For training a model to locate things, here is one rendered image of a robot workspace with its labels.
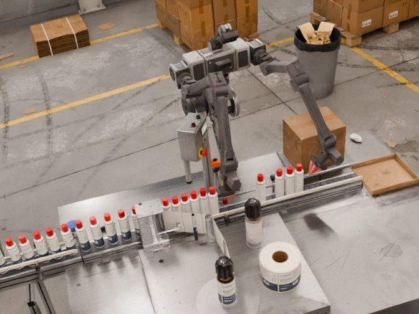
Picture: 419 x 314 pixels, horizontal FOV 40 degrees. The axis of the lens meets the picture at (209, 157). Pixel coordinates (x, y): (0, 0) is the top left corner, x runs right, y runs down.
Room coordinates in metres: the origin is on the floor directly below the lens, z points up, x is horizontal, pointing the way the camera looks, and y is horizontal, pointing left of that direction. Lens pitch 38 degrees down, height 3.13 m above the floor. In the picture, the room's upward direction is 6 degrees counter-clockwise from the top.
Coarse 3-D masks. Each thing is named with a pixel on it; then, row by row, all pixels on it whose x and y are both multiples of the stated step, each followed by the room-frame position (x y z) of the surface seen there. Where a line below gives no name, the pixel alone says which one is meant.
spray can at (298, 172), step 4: (296, 164) 2.47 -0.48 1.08; (300, 164) 2.46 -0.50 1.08; (296, 168) 2.46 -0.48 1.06; (300, 168) 2.45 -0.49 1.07; (296, 172) 2.45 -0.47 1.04; (300, 172) 2.44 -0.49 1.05; (296, 176) 2.44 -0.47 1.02; (300, 176) 2.44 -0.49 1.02; (296, 180) 2.44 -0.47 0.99; (300, 180) 2.44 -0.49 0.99; (296, 184) 2.44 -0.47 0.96; (300, 184) 2.44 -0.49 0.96; (296, 188) 2.44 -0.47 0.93; (300, 188) 2.44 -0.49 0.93; (296, 192) 2.44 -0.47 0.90
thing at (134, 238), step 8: (344, 176) 2.56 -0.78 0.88; (352, 176) 2.55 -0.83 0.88; (312, 184) 2.52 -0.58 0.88; (320, 184) 2.51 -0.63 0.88; (344, 184) 2.49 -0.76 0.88; (320, 192) 2.44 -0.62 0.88; (288, 200) 2.41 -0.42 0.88; (224, 208) 2.40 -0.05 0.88; (232, 208) 2.39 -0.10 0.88; (168, 232) 2.25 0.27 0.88; (104, 240) 2.24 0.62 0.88; (120, 240) 2.23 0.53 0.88; (136, 240) 2.22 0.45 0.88; (80, 248) 2.21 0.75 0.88; (96, 248) 2.19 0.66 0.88; (104, 248) 2.19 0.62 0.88
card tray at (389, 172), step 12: (384, 156) 2.71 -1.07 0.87; (396, 156) 2.72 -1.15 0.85; (360, 168) 2.67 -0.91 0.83; (372, 168) 2.65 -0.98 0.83; (384, 168) 2.64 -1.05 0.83; (396, 168) 2.63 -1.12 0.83; (408, 168) 2.59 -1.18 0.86; (372, 180) 2.55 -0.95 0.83; (384, 180) 2.54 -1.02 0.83; (396, 180) 2.52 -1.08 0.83; (408, 180) 2.51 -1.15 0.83; (372, 192) 2.42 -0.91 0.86; (384, 192) 2.43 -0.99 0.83
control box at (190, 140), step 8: (184, 120) 2.45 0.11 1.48; (192, 120) 2.44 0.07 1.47; (200, 120) 2.43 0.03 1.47; (184, 128) 2.38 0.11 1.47; (192, 128) 2.37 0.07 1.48; (200, 128) 2.39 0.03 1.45; (184, 136) 2.35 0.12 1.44; (192, 136) 2.34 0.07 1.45; (200, 136) 2.38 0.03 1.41; (184, 144) 2.35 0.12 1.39; (192, 144) 2.34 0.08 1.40; (200, 144) 2.37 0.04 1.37; (184, 152) 2.36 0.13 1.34; (192, 152) 2.34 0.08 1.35; (192, 160) 2.34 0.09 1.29
